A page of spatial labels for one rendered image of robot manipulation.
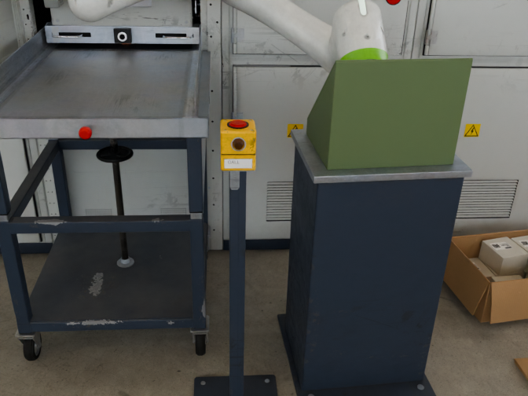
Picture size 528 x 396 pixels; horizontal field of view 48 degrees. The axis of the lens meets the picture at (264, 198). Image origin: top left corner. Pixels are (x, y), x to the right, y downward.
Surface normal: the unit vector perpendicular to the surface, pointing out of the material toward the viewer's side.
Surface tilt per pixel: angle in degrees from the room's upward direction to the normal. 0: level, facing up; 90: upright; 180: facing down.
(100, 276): 0
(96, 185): 90
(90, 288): 0
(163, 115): 0
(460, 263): 75
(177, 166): 90
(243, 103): 90
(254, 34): 90
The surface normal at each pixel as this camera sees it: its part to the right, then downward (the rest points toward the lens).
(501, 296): 0.21, 0.15
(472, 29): 0.07, 0.47
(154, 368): 0.03, -0.88
